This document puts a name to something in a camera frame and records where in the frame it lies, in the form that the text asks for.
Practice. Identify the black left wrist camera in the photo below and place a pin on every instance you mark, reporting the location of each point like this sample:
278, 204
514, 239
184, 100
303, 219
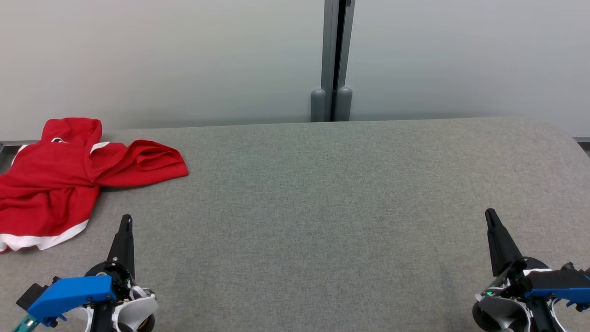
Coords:
30, 295

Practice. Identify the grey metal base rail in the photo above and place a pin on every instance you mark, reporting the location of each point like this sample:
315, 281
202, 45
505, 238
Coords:
18, 143
582, 140

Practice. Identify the grey partition post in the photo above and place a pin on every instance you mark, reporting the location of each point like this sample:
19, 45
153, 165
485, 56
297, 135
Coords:
328, 46

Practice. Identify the red Bulls basketball shorts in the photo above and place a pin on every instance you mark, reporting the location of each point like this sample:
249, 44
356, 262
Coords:
41, 203

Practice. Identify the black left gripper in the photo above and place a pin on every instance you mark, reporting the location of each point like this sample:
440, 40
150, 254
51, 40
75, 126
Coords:
110, 272

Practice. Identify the grey fabric covered surface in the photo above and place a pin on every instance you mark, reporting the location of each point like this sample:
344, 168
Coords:
299, 207

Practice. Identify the grey cylinder post foot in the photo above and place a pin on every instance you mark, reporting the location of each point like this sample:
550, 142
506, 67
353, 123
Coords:
318, 106
344, 103

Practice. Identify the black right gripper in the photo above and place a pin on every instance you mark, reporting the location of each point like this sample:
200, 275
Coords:
514, 276

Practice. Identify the blue left camera mount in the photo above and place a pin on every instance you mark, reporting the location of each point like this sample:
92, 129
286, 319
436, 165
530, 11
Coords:
69, 293

